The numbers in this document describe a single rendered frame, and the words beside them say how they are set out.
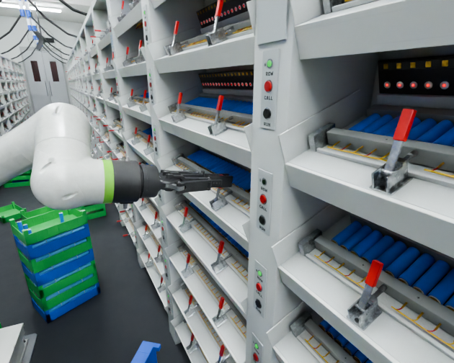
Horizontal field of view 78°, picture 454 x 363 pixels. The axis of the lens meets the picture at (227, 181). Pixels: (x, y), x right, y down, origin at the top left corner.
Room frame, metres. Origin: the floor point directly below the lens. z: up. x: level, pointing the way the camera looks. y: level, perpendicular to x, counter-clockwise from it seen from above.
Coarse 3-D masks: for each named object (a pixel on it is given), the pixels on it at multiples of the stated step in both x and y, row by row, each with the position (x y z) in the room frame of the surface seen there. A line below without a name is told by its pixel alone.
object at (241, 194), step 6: (180, 156) 1.06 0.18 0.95; (180, 162) 1.04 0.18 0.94; (186, 162) 0.99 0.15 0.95; (192, 168) 0.93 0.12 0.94; (198, 168) 0.91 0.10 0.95; (234, 186) 0.72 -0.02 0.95; (234, 192) 0.70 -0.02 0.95; (240, 192) 0.68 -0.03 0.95; (246, 192) 0.67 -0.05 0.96; (240, 198) 0.68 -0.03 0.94; (246, 198) 0.65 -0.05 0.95
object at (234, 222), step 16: (192, 144) 1.11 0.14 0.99; (160, 160) 1.04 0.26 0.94; (176, 160) 1.06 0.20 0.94; (192, 192) 0.81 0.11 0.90; (208, 192) 0.78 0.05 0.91; (224, 192) 0.75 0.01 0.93; (208, 208) 0.69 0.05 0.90; (224, 208) 0.67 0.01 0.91; (224, 224) 0.62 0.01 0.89; (240, 224) 0.59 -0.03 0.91; (240, 240) 0.56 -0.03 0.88
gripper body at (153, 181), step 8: (144, 168) 0.58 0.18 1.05; (152, 168) 0.59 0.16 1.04; (144, 176) 0.57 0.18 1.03; (152, 176) 0.58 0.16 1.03; (160, 176) 0.61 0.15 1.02; (144, 184) 0.56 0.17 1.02; (152, 184) 0.57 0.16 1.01; (160, 184) 0.58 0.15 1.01; (144, 192) 0.56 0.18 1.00; (152, 192) 0.57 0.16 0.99
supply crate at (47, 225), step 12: (36, 216) 1.39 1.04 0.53; (48, 216) 1.44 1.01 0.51; (72, 216) 1.49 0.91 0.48; (84, 216) 1.41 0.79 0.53; (12, 228) 1.28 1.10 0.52; (36, 228) 1.34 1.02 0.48; (48, 228) 1.26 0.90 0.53; (60, 228) 1.30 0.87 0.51; (72, 228) 1.35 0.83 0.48; (24, 240) 1.19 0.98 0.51; (36, 240) 1.21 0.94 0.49
